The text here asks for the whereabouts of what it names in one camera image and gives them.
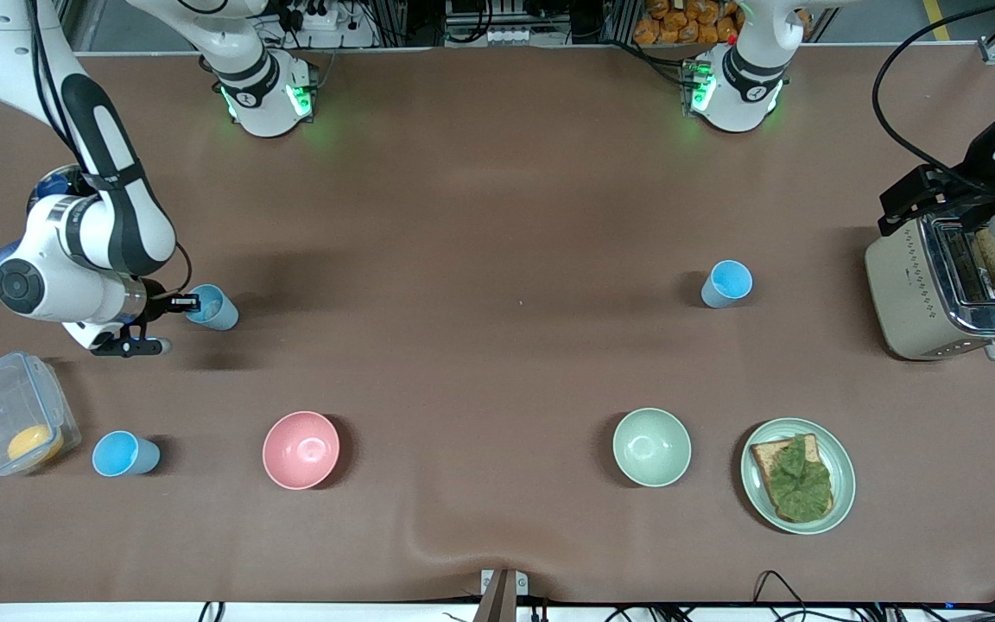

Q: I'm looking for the blue cup holding white paper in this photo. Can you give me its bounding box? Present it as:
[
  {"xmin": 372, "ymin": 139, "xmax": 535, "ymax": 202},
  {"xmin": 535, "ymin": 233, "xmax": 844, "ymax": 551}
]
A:
[{"xmin": 185, "ymin": 284, "xmax": 239, "ymax": 331}]

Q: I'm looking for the blue plastic cup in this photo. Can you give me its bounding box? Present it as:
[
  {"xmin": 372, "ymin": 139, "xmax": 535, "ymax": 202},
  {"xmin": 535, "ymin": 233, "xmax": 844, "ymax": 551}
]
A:
[
  {"xmin": 92, "ymin": 430, "xmax": 162, "ymax": 478},
  {"xmin": 701, "ymin": 260, "xmax": 754, "ymax": 309}
]

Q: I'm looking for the cream and chrome toaster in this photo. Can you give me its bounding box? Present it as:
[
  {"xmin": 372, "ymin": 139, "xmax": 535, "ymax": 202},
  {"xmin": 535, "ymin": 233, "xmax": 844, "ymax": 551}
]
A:
[{"xmin": 864, "ymin": 212, "xmax": 995, "ymax": 362}]

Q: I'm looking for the yellow round food item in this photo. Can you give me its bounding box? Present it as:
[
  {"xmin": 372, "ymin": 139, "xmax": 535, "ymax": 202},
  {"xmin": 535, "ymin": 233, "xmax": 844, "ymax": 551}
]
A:
[{"xmin": 7, "ymin": 423, "xmax": 65, "ymax": 467}]

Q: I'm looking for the glass lid with blue knob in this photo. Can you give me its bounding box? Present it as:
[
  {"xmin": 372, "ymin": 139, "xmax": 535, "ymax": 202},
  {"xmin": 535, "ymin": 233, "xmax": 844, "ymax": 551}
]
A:
[{"xmin": 29, "ymin": 164, "xmax": 97, "ymax": 208}]

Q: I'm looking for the pink bowl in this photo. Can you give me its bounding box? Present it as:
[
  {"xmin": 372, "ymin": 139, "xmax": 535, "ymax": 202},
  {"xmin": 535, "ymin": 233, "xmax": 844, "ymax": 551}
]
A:
[{"xmin": 262, "ymin": 411, "xmax": 341, "ymax": 491}]

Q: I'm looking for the pale green plate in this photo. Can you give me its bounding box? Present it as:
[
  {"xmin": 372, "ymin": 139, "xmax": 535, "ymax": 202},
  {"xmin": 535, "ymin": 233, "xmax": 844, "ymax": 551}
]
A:
[{"xmin": 740, "ymin": 418, "xmax": 857, "ymax": 536}]

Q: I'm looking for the bag of orange buns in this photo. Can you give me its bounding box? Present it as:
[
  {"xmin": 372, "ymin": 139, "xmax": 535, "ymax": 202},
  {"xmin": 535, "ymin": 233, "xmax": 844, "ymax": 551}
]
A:
[{"xmin": 633, "ymin": 0, "xmax": 745, "ymax": 46}]

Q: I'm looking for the toast slice under lettuce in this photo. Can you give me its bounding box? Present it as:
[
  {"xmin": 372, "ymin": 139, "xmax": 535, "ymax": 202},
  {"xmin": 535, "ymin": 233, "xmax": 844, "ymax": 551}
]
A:
[{"xmin": 751, "ymin": 434, "xmax": 835, "ymax": 523}]

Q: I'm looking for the green lettuce leaf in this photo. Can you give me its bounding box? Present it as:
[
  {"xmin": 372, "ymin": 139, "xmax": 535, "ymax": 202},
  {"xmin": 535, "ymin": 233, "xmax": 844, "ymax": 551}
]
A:
[{"xmin": 761, "ymin": 435, "xmax": 833, "ymax": 521}]

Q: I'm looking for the white power strip with plugs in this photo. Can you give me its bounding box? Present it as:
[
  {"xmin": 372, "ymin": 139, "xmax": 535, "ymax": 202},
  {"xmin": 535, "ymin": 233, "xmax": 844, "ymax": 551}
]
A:
[{"xmin": 295, "ymin": 4, "xmax": 341, "ymax": 31}]

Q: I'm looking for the brown table cloth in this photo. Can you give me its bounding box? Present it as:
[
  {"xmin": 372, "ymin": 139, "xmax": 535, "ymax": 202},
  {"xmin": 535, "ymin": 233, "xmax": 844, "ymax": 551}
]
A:
[{"xmin": 0, "ymin": 45, "xmax": 995, "ymax": 606}]

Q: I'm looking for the pale green bowl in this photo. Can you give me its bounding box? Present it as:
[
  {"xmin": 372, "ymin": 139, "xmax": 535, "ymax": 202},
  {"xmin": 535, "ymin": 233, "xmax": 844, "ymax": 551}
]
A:
[{"xmin": 612, "ymin": 408, "xmax": 693, "ymax": 488}]

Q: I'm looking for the black floor cable loop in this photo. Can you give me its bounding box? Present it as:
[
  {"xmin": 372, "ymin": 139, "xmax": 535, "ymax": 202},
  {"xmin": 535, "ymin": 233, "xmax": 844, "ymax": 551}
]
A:
[{"xmin": 752, "ymin": 570, "xmax": 809, "ymax": 622}]

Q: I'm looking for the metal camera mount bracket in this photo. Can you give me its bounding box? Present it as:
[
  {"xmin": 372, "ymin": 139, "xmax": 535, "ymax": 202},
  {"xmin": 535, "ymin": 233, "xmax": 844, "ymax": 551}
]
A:
[{"xmin": 480, "ymin": 568, "xmax": 529, "ymax": 622}]

